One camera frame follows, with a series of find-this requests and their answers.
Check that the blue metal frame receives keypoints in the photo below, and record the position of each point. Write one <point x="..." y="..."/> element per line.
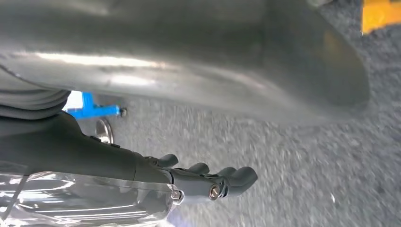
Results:
<point x="94" y="111"/>

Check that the yellow floor tape square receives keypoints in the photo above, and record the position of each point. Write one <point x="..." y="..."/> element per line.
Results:
<point x="380" y="14"/>

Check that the round metal disc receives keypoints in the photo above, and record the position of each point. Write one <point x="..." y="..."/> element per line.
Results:
<point x="105" y="131"/>

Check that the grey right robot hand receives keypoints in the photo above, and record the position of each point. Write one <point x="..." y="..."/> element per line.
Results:
<point x="188" y="47"/>

